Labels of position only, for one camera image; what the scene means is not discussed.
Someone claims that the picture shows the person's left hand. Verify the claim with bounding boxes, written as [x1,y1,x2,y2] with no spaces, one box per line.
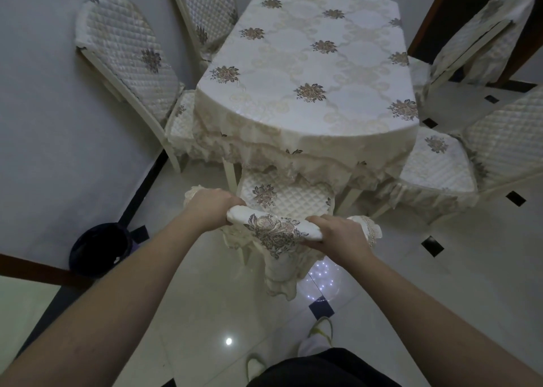
[184,188,247,233]

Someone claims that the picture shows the person's right hand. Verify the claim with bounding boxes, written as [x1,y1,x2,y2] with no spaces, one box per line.
[303,215,375,267]

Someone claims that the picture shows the chair with large floral cover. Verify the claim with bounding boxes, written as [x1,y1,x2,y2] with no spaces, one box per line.
[183,166,382,302]

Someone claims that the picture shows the person's left forearm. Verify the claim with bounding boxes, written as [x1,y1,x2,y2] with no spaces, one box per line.
[0,216,221,387]

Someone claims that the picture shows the person's right forearm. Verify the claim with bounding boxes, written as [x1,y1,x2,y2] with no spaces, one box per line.
[337,247,543,387]

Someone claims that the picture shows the person's white right slipper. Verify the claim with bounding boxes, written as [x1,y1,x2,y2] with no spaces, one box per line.
[297,316,334,358]

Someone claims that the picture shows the person's white slipper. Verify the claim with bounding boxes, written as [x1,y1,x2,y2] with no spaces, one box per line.
[246,354,269,383]
[297,316,334,358]

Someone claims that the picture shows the person's black trousers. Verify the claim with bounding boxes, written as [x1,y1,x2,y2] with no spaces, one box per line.
[246,347,402,387]

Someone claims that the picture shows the person's white left slipper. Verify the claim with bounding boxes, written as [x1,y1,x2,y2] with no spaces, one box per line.
[246,354,269,383]

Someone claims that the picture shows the white chair with quilted cover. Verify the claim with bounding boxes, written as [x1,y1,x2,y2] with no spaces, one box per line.
[76,0,197,174]
[369,85,543,227]
[164,0,239,74]
[408,0,536,125]

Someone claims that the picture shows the cream floral tablecloth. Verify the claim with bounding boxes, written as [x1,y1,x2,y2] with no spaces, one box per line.
[192,0,421,193]

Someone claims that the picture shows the black waste bin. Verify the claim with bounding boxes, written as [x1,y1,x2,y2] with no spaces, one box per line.
[69,222,137,280]

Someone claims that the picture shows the brown wooden door threshold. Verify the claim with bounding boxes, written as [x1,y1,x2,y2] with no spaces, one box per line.
[0,253,92,291]

